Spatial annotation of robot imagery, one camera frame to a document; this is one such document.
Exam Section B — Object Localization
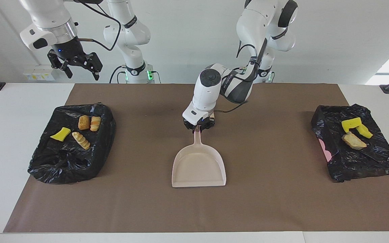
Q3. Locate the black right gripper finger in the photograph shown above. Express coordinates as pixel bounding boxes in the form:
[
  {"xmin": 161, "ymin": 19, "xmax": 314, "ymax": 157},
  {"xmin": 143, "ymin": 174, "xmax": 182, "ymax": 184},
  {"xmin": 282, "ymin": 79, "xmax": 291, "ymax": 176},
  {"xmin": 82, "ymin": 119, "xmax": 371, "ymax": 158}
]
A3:
[
  {"xmin": 79, "ymin": 52, "xmax": 103, "ymax": 81},
  {"xmin": 47, "ymin": 50, "xmax": 73, "ymax": 79}
]

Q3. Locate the beige plastic dustpan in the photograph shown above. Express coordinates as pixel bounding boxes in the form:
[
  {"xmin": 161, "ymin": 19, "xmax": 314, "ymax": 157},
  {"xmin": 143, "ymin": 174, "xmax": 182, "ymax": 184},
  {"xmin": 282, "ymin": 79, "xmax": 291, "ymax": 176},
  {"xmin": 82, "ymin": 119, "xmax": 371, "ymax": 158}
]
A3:
[{"xmin": 172, "ymin": 126, "xmax": 227, "ymax": 188}]

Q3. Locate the brown toy bread roll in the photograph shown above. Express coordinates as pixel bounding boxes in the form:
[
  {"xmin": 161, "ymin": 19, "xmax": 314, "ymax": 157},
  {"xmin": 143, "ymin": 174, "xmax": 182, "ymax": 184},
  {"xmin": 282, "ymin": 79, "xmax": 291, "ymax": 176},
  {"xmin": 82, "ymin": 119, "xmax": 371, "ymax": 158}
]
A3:
[{"xmin": 78, "ymin": 115, "xmax": 90, "ymax": 131}]

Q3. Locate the yellow green sponge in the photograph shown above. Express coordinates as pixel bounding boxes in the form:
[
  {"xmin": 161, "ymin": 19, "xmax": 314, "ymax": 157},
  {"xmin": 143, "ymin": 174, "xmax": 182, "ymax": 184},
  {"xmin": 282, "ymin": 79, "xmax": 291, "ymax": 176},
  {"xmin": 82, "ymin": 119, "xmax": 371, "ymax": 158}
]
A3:
[{"xmin": 50, "ymin": 127, "xmax": 72, "ymax": 141}]

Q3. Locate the orange striped toy croissant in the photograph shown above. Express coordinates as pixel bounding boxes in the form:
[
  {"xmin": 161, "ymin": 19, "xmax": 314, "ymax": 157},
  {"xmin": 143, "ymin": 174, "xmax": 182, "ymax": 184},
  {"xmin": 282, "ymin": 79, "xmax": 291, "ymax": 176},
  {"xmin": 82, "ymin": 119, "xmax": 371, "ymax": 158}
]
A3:
[{"xmin": 342, "ymin": 131, "xmax": 367, "ymax": 151}]

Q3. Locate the notched yellow sponge piece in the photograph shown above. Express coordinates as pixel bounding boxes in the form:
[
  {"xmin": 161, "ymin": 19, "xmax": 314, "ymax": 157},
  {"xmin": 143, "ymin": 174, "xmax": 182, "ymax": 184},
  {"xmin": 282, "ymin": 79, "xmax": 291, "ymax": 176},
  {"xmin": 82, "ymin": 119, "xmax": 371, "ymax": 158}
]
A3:
[{"xmin": 358, "ymin": 124, "xmax": 373, "ymax": 139}]

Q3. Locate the tall black bag-lined bin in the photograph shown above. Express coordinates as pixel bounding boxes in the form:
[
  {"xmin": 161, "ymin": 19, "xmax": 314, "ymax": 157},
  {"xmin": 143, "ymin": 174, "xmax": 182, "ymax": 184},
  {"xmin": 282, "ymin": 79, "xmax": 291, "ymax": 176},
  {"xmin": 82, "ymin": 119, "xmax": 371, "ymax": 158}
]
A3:
[{"xmin": 27, "ymin": 103, "xmax": 116, "ymax": 185}]

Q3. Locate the pink bin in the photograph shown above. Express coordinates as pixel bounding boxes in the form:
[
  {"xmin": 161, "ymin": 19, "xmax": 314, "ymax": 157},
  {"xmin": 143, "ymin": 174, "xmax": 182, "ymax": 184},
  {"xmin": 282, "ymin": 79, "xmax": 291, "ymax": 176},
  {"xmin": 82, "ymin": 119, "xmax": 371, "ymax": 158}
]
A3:
[{"xmin": 318, "ymin": 138, "xmax": 332, "ymax": 162}]

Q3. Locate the low black trash bag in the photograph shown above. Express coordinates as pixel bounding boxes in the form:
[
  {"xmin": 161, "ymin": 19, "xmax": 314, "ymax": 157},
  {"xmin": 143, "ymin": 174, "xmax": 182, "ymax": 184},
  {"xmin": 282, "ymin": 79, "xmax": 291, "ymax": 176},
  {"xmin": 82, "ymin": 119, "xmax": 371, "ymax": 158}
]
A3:
[{"xmin": 311, "ymin": 104, "xmax": 389, "ymax": 183}]

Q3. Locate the brown paper table mat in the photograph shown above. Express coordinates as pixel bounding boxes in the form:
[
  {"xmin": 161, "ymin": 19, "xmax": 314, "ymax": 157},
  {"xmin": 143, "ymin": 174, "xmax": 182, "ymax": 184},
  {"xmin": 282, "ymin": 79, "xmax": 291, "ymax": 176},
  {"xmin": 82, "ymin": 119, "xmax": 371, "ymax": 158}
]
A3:
[{"xmin": 3, "ymin": 83, "xmax": 389, "ymax": 233}]

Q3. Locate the black right base cable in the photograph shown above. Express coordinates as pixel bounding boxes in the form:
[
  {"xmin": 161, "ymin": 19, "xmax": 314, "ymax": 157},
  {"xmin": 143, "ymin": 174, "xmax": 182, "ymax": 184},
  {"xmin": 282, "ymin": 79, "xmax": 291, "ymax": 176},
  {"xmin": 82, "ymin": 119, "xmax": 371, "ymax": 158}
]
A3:
[{"xmin": 109, "ymin": 65, "xmax": 161, "ymax": 84}]

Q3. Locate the white wall outlet box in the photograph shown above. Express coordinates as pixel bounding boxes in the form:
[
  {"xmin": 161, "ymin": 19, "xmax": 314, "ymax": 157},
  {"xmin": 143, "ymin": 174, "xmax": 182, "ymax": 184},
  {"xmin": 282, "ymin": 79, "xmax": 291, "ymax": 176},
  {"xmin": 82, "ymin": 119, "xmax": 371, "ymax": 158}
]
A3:
[{"xmin": 22, "ymin": 64, "xmax": 56, "ymax": 81}]

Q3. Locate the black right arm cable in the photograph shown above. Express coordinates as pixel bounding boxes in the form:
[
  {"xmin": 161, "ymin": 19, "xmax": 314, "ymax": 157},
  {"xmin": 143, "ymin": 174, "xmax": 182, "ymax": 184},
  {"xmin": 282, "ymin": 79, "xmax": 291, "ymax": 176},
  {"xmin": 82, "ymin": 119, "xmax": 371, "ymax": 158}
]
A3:
[{"xmin": 75, "ymin": 0, "xmax": 122, "ymax": 52}]

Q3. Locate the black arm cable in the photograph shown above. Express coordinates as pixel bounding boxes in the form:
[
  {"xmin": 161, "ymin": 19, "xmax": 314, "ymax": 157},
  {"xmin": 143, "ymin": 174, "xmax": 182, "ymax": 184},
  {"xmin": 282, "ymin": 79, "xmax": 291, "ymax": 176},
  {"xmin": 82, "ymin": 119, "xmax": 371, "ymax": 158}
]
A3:
[
  {"xmin": 75, "ymin": 0, "xmax": 122, "ymax": 52},
  {"xmin": 214, "ymin": 37, "xmax": 267, "ymax": 113}
]

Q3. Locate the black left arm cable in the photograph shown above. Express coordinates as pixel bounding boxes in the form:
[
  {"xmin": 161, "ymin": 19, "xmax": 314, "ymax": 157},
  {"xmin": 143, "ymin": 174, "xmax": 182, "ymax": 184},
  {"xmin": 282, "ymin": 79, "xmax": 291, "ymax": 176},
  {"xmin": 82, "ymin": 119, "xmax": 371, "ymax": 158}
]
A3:
[{"xmin": 214, "ymin": 37, "xmax": 267, "ymax": 113}]

